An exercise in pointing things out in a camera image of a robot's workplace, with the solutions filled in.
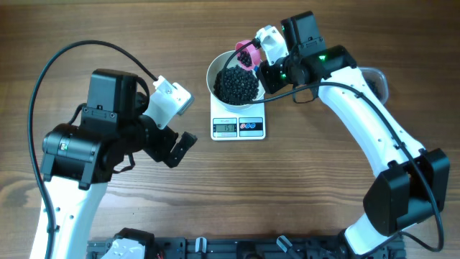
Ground pink scoop blue handle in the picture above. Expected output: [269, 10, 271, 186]
[236, 44, 262, 71]

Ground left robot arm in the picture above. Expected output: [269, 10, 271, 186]
[30, 68, 197, 258]

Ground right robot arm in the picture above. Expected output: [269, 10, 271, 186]
[254, 12, 450, 258]

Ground black beans in bowl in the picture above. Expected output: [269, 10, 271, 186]
[213, 65, 259, 105]

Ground white bowl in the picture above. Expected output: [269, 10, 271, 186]
[206, 50, 265, 106]

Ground white digital kitchen scale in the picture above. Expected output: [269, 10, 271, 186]
[211, 96, 267, 141]

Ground black beans in container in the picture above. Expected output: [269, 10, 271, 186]
[366, 79, 381, 99]

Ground clear plastic container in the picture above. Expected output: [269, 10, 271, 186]
[359, 67, 389, 105]

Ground right black camera cable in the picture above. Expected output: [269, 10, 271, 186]
[219, 38, 445, 253]

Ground black camera cable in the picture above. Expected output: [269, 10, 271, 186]
[219, 38, 445, 253]
[27, 40, 159, 259]

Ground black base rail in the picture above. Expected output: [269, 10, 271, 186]
[86, 235, 360, 259]

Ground left black camera cable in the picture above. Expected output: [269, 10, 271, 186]
[27, 40, 159, 259]

